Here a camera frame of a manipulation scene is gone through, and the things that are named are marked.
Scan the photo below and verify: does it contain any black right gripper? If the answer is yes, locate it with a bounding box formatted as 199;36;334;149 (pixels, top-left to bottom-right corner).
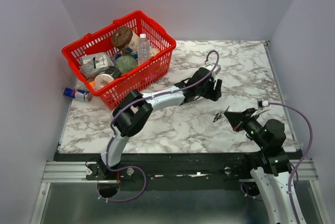
225;107;268;148

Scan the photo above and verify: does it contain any key with robot keychain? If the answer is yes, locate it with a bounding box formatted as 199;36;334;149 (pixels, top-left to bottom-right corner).
213;106;230;122

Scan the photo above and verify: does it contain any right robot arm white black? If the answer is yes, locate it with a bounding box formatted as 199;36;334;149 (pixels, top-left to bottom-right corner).
224;108;306;223

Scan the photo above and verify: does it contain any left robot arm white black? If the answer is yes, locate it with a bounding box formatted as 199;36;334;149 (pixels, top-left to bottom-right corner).
98;68;222;180

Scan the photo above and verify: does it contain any clear plastic water bottle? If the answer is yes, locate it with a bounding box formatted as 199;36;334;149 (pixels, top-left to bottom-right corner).
138;33;151;65

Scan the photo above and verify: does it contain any green round ball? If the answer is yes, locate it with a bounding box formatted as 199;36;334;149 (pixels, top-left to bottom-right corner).
114;55;138;74

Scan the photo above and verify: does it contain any brown lid paper cup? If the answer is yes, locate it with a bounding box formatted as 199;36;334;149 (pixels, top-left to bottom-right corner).
111;26;140;54

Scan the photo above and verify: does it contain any white tape roll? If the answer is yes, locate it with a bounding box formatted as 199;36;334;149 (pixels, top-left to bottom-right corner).
94;73;115;91

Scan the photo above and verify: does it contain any red plastic basket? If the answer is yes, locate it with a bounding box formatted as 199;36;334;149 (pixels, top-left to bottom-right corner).
61;10;177;106

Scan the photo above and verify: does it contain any grey foil snack bag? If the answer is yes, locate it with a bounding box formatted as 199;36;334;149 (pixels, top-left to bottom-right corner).
80;52;114;78

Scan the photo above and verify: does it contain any red bull can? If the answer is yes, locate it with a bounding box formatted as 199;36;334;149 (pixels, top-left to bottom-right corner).
62;87;93;102

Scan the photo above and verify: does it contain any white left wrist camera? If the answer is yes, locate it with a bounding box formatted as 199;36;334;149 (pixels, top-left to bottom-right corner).
205;63;221;79

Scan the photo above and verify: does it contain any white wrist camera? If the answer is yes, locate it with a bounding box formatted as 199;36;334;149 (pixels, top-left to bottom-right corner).
251;98;270;117
205;63;221;79

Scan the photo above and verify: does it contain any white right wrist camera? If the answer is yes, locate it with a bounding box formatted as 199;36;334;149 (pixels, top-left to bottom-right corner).
251;98;270;117

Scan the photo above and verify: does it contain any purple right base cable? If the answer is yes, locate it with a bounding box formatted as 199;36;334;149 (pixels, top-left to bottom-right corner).
240;182;264;201

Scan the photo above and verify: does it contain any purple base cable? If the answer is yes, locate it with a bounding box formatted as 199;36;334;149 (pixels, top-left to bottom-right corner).
97;165;148;203
240;182;264;201

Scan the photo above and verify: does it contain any black mounting base rail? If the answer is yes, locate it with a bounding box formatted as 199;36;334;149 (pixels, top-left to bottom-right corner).
54;153;251;196

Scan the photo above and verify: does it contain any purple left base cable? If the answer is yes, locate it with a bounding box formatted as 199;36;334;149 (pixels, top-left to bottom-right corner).
97;165;148;203

